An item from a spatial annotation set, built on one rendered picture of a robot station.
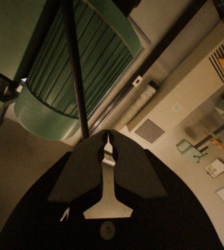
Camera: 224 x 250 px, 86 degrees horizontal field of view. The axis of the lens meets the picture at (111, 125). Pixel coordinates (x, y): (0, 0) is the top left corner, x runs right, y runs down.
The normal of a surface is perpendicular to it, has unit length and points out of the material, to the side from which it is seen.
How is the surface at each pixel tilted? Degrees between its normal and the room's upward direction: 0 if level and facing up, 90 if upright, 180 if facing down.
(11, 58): 90
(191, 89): 90
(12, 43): 90
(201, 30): 90
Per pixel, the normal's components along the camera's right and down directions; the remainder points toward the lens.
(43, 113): -0.02, 0.43
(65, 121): 0.37, 0.66
